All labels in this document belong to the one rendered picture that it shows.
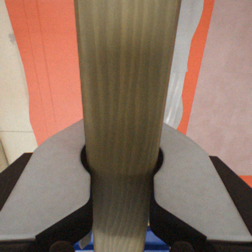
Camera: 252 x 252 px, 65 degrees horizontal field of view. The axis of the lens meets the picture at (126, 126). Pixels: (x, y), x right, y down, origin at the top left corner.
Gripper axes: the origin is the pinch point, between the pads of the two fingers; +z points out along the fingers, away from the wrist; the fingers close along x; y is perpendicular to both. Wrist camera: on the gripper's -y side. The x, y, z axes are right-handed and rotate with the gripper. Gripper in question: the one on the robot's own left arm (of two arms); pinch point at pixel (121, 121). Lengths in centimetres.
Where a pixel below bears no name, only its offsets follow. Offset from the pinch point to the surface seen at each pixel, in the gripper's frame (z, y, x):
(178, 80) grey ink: 13.3, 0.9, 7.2
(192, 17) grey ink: 13.2, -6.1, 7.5
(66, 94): 13.6, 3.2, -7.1
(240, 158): 13.7, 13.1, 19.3
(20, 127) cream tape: 13.6, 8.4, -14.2
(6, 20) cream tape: 13.5, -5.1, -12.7
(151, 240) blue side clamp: 9.1, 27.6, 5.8
